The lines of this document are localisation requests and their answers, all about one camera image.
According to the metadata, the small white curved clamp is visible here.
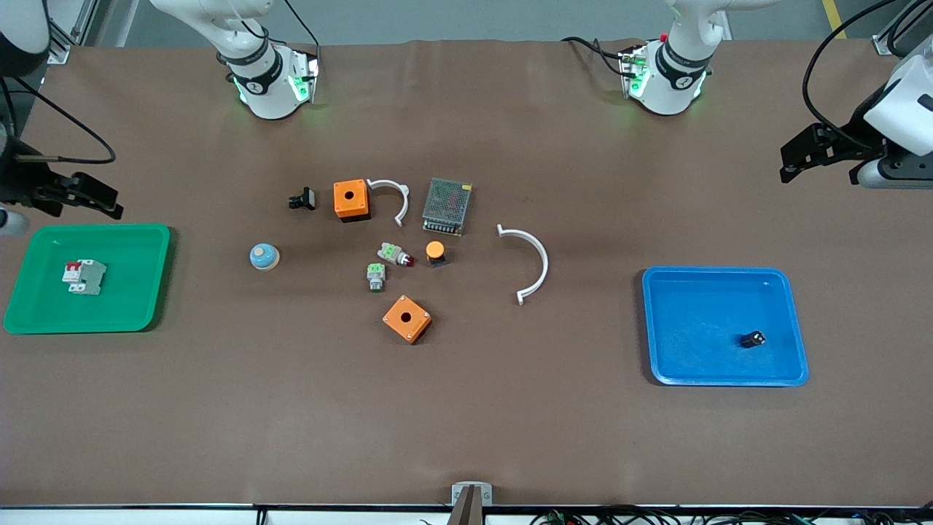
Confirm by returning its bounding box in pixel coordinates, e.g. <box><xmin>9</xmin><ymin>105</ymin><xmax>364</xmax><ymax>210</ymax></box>
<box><xmin>367</xmin><ymin>178</ymin><xmax>410</xmax><ymax>228</ymax></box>

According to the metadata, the blue plastic tray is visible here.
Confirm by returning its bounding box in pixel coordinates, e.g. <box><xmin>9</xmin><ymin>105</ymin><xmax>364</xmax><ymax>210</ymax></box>
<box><xmin>641</xmin><ymin>266</ymin><xmax>810</xmax><ymax>387</ymax></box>

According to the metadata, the brown table mat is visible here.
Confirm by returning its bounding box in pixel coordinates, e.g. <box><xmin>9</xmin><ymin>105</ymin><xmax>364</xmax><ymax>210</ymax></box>
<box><xmin>0</xmin><ymin>38</ymin><xmax>933</xmax><ymax>508</ymax></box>

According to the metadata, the large white curved clamp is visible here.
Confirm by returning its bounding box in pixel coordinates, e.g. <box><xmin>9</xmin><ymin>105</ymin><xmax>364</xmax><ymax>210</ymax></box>
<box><xmin>496</xmin><ymin>224</ymin><xmax>550</xmax><ymax>306</ymax></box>

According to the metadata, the green plastic tray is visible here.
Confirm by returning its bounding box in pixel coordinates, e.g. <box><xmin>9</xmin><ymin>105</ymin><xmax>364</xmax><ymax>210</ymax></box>
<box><xmin>4</xmin><ymin>224</ymin><xmax>171</xmax><ymax>335</ymax></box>

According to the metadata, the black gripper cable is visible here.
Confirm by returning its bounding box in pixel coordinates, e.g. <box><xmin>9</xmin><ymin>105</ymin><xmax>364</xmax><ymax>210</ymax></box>
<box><xmin>802</xmin><ymin>0</ymin><xmax>933</xmax><ymax>136</ymax></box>
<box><xmin>0</xmin><ymin>77</ymin><xmax>117</xmax><ymax>165</ymax></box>

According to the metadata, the metal table edge bracket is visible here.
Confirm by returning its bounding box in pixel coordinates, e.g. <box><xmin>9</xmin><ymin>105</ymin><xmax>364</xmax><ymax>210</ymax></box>
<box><xmin>448</xmin><ymin>481</ymin><xmax>493</xmax><ymax>525</ymax></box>

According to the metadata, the red push button switch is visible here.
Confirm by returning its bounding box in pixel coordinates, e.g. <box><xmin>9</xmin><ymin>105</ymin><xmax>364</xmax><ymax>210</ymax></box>
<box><xmin>377</xmin><ymin>242</ymin><xmax>415</xmax><ymax>268</ymax></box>

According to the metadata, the orange button enclosure box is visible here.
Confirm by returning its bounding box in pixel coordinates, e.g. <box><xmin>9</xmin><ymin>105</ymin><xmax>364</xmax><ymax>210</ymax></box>
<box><xmin>333</xmin><ymin>179</ymin><xmax>370</xmax><ymax>223</ymax></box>
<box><xmin>382</xmin><ymin>295</ymin><xmax>432</xmax><ymax>345</ymax></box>

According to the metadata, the metal mesh power supply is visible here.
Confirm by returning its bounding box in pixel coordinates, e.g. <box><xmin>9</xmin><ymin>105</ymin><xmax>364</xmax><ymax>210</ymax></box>
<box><xmin>422</xmin><ymin>177</ymin><xmax>473</xmax><ymax>238</ymax></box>

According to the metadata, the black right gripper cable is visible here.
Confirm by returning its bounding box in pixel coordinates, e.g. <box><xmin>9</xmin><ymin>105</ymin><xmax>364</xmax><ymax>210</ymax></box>
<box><xmin>0</xmin><ymin>77</ymin><xmax>117</xmax><ymax>165</ymax></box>

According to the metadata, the white red circuit breaker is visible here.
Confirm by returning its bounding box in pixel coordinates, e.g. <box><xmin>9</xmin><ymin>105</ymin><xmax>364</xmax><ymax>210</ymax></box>
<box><xmin>61</xmin><ymin>259</ymin><xmax>107</xmax><ymax>296</ymax></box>

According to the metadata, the black arm base cable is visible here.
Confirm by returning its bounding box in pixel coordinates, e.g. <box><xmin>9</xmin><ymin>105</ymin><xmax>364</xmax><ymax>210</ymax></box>
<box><xmin>561</xmin><ymin>35</ymin><xmax>631</xmax><ymax>77</ymax></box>

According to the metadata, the aluminium frame profile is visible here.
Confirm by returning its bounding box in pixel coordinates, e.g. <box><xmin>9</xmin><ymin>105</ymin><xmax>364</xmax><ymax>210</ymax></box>
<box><xmin>873</xmin><ymin>0</ymin><xmax>933</xmax><ymax>55</ymax></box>
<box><xmin>40</xmin><ymin>0</ymin><xmax>95</xmax><ymax>63</ymax></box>

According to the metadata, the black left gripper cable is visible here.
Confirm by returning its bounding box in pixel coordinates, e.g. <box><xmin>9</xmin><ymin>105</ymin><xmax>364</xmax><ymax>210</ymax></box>
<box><xmin>802</xmin><ymin>0</ymin><xmax>933</xmax><ymax>136</ymax></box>

